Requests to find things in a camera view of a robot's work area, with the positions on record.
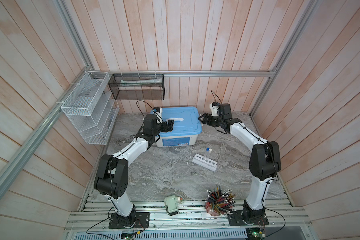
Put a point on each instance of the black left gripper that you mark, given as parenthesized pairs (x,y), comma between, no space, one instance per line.
(170,125)

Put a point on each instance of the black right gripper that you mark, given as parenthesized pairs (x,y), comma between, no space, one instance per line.
(206,119)

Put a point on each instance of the blue plastic bin lid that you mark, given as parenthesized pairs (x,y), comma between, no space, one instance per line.
(186,121)

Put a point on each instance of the white plastic storage bin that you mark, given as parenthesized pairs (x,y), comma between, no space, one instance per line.
(169,140)

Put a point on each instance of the blue capped test tube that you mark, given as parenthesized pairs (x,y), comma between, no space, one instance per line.
(206,155)

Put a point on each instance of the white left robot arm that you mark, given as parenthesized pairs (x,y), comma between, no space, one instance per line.
(113,171)

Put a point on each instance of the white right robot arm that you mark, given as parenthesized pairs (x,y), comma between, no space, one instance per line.
(264,164)

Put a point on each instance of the white test tube rack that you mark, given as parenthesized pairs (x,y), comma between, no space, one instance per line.
(205,162)

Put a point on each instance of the green white box device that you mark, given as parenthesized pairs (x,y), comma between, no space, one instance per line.
(172,204)

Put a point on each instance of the cup of coloured pencils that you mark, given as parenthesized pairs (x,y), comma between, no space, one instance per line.
(220,202)

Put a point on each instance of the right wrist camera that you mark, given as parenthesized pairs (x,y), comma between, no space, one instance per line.
(214,106)

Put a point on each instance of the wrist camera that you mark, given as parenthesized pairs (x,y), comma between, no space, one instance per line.
(214,106)
(158,112)

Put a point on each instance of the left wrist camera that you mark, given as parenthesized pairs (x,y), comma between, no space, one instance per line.
(158,112)

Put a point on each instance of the black mesh wall shelf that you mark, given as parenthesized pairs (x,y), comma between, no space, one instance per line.
(130,87)

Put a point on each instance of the aluminium horizontal wall rail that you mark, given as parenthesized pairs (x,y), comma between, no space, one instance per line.
(216,73)

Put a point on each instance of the white wire wall rack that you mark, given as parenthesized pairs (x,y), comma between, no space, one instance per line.
(91,108)

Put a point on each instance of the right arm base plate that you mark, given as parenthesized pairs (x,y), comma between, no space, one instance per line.
(247,217)

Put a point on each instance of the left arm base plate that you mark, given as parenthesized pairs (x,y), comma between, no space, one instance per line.
(134,220)

